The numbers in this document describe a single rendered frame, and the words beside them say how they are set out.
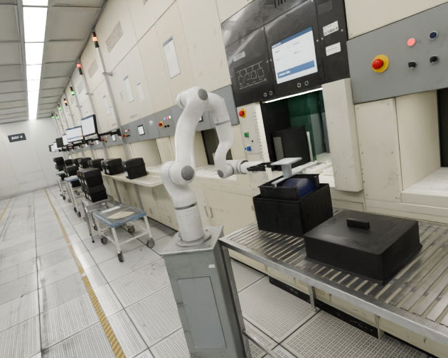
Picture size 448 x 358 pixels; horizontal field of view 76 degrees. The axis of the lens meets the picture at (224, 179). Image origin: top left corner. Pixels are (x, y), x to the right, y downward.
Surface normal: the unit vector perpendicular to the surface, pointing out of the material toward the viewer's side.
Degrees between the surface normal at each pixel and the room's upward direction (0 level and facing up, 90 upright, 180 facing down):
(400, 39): 90
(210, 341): 90
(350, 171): 90
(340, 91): 90
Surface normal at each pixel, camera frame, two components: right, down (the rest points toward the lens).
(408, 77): -0.81, 0.28
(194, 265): -0.18, 0.23
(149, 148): 0.55, 0.05
